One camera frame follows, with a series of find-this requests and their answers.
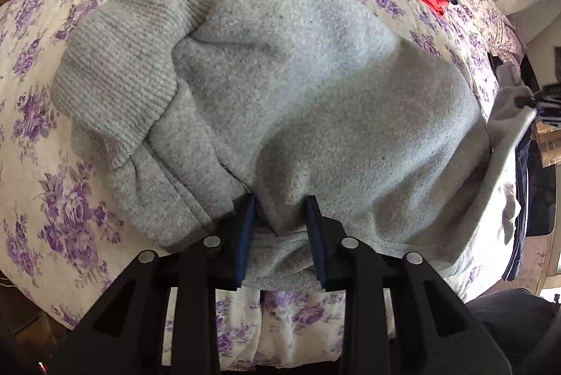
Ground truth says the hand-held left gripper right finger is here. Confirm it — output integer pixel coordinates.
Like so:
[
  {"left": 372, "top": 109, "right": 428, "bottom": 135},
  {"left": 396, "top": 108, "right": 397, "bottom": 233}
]
[{"left": 304, "top": 195, "right": 513, "bottom": 375}]

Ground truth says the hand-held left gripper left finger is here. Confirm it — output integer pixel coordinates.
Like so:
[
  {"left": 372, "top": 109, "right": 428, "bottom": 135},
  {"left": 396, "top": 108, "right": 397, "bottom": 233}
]
[{"left": 50, "top": 195, "right": 260, "bottom": 375}]

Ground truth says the navy blue cloth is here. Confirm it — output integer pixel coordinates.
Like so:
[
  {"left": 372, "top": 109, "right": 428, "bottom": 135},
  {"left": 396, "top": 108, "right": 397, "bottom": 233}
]
[{"left": 502, "top": 124, "right": 534, "bottom": 282}]

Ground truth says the person's dark trouser leg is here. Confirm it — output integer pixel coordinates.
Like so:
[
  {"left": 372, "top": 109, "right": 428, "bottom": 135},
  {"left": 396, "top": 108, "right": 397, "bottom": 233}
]
[{"left": 465, "top": 287, "right": 561, "bottom": 375}]

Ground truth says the purple floral bed sheet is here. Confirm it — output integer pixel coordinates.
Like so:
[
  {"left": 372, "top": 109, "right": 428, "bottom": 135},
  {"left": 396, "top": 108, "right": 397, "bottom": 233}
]
[{"left": 0, "top": 0, "right": 533, "bottom": 371}]

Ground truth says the grey sweater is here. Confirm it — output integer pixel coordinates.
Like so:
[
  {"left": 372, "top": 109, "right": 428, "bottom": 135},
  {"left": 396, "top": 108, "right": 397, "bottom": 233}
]
[{"left": 50, "top": 0, "right": 538, "bottom": 299}]

